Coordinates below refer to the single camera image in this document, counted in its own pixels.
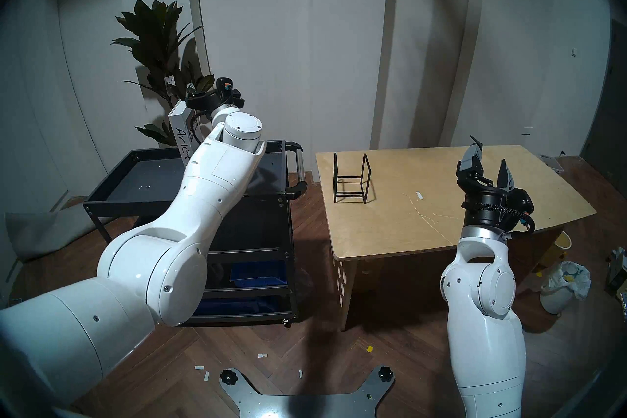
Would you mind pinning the yellow paper cup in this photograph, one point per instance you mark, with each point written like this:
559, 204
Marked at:
562, 243

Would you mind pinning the wide blue storage bin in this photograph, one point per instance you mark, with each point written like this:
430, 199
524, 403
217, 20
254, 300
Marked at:
245, 308

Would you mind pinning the small blue storage bin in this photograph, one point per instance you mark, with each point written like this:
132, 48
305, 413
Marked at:
259, 277

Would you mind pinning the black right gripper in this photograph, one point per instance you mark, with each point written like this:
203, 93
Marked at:
494, 211

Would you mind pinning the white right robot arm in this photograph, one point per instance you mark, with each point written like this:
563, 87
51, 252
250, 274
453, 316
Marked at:
485, 324

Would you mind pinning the tall green potted plant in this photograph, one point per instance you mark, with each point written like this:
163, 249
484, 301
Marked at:
156, 30

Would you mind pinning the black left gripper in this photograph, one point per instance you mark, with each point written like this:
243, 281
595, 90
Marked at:
215, 97

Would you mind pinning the white Arietta book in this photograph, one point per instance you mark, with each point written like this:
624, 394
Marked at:
181, 128

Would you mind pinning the black base knob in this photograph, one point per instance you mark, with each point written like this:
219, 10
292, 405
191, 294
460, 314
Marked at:
228, 377
385, 374

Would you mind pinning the white bagged trash bin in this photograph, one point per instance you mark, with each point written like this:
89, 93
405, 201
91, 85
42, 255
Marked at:
558, 292

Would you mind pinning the light wooden table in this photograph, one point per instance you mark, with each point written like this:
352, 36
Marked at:
416, 167

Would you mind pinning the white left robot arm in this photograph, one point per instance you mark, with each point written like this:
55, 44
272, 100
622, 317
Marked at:
171, 250

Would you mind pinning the cardboard box clutter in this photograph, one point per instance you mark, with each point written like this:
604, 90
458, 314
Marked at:
618, 270

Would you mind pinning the black metal utility cart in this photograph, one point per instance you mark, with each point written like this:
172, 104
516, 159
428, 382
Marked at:
279, 226

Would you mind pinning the grey metal robot base plate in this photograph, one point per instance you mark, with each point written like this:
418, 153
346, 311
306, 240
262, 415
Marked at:
294, 405

